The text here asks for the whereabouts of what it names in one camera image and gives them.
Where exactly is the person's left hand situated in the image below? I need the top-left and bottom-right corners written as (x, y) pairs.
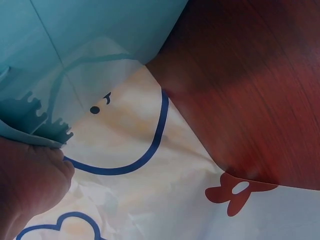
top-left (0, 135), bottom-right (75, 240)

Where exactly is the teal translucent plastic bag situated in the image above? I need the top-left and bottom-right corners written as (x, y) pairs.
top-left (0, 0), bottom-right (188, 151)

